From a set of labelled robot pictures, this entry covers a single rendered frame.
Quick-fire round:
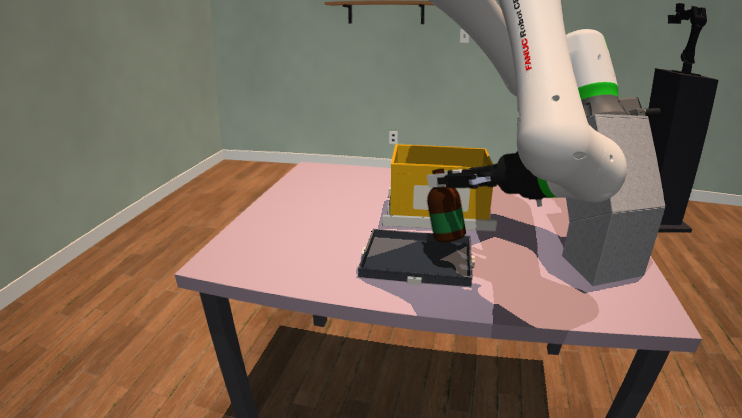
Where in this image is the brown bottle with green label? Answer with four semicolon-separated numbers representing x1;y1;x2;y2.
427;187;466;242

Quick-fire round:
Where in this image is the yellow open crate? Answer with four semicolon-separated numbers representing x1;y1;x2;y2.
390;144;493;220

